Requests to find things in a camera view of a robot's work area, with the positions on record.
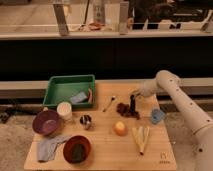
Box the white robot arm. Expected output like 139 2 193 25
132 70 213 171

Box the metal spoon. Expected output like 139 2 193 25
103 96 116 112

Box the blue cup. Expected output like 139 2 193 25
150 109 165 124

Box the orange fruit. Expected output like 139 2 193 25
114 121 127 136

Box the red chili pepper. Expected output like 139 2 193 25
88 88 93 103

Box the grey-blue sponge in tray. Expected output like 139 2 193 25
70 92 87 104

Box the green plastic tray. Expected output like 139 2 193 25
43 74 96 109

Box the small metal cup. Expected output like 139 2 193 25
80 115 92 130

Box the white cup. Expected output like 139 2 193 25
57 102 72 121

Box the black vehicle in background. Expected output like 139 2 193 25
127 0 213 30

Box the dark sponge in bowl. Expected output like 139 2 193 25
71 144 85 163

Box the red-brown bowl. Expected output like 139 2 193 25
63 135 91 164

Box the purple bowl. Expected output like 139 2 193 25
32 110 61 136

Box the grey cloth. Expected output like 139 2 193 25
37 135 70 162

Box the right metal post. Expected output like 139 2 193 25
118 1 129 35

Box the metal post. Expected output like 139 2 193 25
53 3 69 36
118 1 129 35

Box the left metal post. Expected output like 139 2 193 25
53 3 69 36

